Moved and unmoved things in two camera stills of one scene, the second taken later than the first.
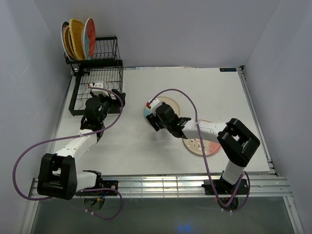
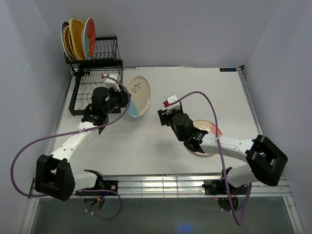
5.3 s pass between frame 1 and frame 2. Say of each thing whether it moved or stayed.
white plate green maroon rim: stayed
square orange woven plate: stayed
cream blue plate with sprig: moved
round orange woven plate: stayed
